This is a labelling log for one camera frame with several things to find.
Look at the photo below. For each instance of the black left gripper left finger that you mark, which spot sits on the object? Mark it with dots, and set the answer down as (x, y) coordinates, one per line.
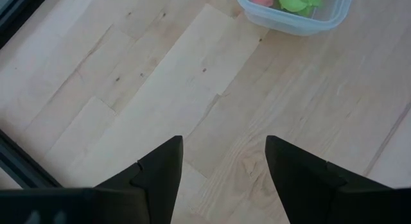
(160, 172)

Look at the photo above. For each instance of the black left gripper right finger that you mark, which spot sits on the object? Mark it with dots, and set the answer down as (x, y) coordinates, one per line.
(295, 176)

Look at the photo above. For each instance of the green leafy toy lettuce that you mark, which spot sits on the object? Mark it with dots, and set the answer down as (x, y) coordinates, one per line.
(300, 1)

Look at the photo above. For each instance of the clear plastic tupperware container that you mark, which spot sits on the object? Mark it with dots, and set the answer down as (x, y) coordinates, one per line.
(289, 25)

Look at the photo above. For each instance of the black metal table frame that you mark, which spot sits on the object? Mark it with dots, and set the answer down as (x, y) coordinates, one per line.
(19, 166)

